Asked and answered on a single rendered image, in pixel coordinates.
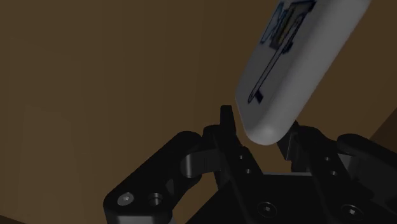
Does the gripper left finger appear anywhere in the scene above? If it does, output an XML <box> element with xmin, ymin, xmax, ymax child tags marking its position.
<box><xmin>102</xmin><ymin>105</ymin><xmax>265</xmax><ymax>224</ymax></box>

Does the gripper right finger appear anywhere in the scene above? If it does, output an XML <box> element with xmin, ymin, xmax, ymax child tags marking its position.
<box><xmin>276</xmin><ymin>120</ymin><xmax>397</xmax><ymax>224</ymax></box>

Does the white flat rounded printed object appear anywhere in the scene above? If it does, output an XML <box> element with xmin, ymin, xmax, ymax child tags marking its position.
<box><xmin>234</xmin><ymin>0</ymin><xmax>372</xmax><ymax>146</ymax></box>

